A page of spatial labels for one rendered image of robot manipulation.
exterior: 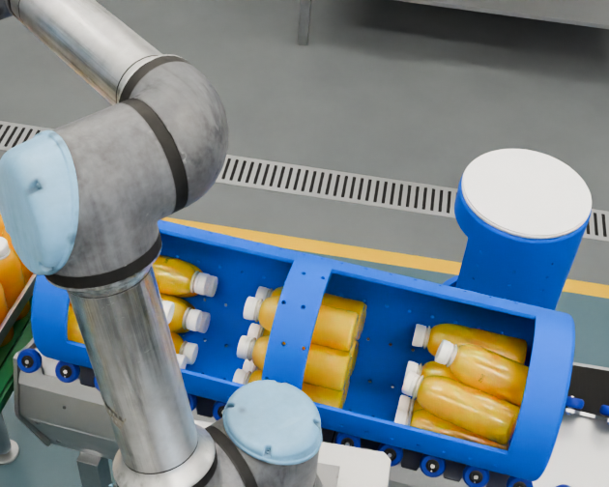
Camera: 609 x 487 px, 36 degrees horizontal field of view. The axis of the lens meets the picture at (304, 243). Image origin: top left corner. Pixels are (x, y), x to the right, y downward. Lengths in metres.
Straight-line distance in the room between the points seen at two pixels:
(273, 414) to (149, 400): 0.20
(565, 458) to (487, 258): 0.48
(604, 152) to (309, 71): 1.26
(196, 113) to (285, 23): 3.51
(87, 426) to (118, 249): 1.01
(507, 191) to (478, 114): 1.94
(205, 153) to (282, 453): 0.39
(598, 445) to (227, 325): 0.72
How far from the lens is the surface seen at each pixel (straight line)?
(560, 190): 2.11
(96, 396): 1.80
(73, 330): 1.65
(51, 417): 1.88
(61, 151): 0.85
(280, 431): 1.12
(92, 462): 2.08
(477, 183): 2.08
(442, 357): 1.58
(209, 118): 0.90
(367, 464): 1.46
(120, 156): 0.85
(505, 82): 4.21
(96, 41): 1.04
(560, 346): 1.55
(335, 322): 1.57
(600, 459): 1.83
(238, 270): 1.78
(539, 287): 2.12
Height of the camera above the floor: 2.39
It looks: 46 degrees down
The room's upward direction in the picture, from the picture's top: 5 degrees clockwise
